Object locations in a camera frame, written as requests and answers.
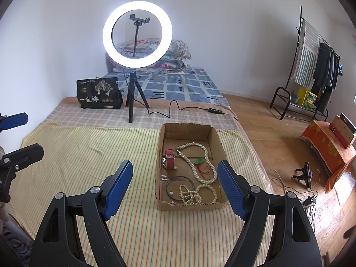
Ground small pearl bracelet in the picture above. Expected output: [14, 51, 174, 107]
[169, 184, 203, 204]

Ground yellow crate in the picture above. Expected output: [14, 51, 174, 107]
[297, 87, 318, 109]

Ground orange floral cloth table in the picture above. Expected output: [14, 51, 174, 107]
[300, 120, 356, 194]

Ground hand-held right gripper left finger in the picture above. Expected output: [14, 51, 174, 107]
[29, 160, 134, 267]

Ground cream bead bracelet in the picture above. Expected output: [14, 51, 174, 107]
[195, 183, 218, 203]

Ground striped yellow cloth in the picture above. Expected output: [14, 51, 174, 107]
[6, 124, 283, 267]

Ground blue patterned bedsheet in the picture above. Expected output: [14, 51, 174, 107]
[101, 67, 231, 107]

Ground red watch strap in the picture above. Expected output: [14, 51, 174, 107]
[163, 149, 178, 170]

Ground black floor device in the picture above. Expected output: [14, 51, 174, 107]
[293, 162, 313, 188]

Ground white pearl rope necklace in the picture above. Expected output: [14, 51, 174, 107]
[176, 142, 218, 184]

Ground dark hanging clothes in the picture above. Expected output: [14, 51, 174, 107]
[313, 42, 341, 112]

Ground cardboard box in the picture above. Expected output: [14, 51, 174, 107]
[155, 122, 229, 211]

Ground black metal clothes rack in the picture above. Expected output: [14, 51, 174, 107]
[270, 6, 341, 121]

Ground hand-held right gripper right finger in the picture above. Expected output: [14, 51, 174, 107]
[217, 160, 323, 267]

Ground power strip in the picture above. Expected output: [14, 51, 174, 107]
[302, 196, 318, 208]

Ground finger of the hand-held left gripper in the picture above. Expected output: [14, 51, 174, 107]
[0, 144, 44, 172]
[0, 113, 29, 131]

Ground red string green pendant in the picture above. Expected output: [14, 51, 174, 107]
[194, 158, 213, 180]

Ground striped hanging towel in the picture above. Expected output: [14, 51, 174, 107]
[295, 19, 321, 85]

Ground tan cardboard carton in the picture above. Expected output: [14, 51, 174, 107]
[332, 113, 356, 143]

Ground dark striped clothing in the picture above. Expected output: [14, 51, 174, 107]
[0, 220, 34, 267]

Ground beige checked sheet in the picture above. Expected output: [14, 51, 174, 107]
[22, 96, 240, 137]

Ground red flat box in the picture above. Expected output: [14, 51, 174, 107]
[329, 124, 351, 149]

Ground black phone holder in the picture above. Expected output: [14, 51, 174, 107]
[129, 14, 151, 58]

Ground black light cable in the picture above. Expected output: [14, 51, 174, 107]
[122, 68, 236, 116]

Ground white ring light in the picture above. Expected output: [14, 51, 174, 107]
[102, 1, 173, 69]

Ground black printed bag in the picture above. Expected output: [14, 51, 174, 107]
[77, 76, 123, 109]

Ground blue wire bangle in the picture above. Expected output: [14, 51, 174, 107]
[166, 176, 195, 201]

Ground floor cables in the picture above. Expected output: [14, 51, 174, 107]
[267, 168, 321, 224]

